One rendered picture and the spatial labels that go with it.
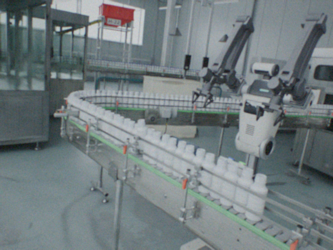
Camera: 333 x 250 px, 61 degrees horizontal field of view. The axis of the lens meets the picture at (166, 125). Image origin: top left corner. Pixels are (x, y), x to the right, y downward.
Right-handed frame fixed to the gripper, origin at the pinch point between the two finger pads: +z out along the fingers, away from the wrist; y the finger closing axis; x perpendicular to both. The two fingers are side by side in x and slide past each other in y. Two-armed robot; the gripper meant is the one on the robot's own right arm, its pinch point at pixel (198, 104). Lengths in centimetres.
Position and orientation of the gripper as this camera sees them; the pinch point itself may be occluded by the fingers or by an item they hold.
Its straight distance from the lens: 177.2
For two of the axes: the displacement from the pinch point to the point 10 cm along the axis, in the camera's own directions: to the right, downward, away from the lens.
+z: -4.8, 8.8, -0.6
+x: 5.8, 3.6, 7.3
